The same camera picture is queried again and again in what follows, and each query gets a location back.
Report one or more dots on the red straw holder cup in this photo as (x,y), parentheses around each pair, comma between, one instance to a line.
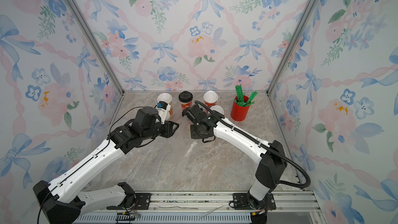
(239,113)

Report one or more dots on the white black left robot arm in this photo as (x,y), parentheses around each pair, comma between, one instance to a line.
(63,200)

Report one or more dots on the green wrapped straws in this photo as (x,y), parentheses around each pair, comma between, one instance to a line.
(240,100)

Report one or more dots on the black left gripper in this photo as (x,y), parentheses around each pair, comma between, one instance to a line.
(167,129)

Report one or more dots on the left aluminium corner post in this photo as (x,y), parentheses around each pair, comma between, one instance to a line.
(90,37)

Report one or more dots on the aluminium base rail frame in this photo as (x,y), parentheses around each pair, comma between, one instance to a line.
(211,207)

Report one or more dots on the back left white-lid cup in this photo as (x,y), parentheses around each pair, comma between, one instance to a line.
(166,97)

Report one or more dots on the back black-lid red cup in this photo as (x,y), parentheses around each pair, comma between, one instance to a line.
(185,99)

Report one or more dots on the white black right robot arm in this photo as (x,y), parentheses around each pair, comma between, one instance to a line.
(270,167)

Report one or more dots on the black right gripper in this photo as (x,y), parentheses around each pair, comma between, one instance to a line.
(195,131)

